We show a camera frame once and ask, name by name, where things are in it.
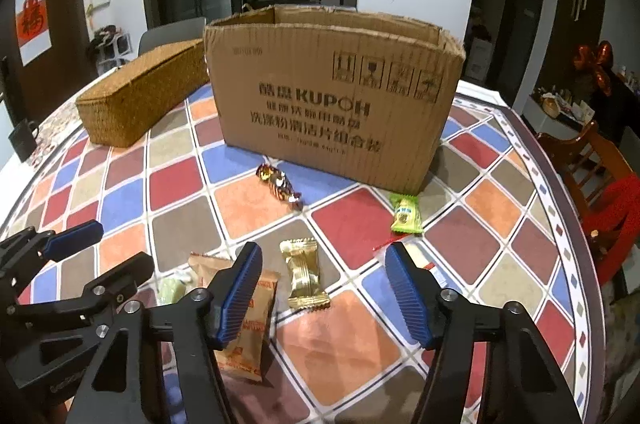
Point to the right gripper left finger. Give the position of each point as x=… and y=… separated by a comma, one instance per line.
x=124, y=381

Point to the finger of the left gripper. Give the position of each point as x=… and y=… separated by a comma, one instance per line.
x=50, y=245
x=109, y=291

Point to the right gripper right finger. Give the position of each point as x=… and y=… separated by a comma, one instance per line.
x=522, y=381

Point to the orange snack packet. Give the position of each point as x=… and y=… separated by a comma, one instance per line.
x=242, y=358

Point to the gold snack packet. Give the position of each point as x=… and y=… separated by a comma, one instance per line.
x=301, y=258

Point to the shiny candy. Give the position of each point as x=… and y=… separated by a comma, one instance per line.
x=279, y=185

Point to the pale green snack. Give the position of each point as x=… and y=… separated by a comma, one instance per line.
x=172, y=289

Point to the black mug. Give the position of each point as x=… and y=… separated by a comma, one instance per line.
x=23, y=139

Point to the woven wicker basket box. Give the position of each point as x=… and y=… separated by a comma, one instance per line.
x=120, y=108

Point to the red garment on chair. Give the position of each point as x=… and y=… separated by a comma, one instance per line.
x=615, y=217

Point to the green snack packet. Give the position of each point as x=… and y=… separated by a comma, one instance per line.
x=407, y=216

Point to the colourful patterned tablecloth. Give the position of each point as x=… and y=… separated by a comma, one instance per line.
x=497, y=226

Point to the white shoe rack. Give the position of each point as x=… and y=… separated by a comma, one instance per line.
x=110, y=48

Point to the red fu poster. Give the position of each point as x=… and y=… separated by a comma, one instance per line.
x=32, y=29

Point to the red wooden chair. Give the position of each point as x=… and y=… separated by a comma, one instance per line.
x=586, y=164

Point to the brown cardboard box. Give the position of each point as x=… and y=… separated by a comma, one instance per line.
x=364, y=96

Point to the red foil balloon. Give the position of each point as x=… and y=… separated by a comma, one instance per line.
x=598, y=64

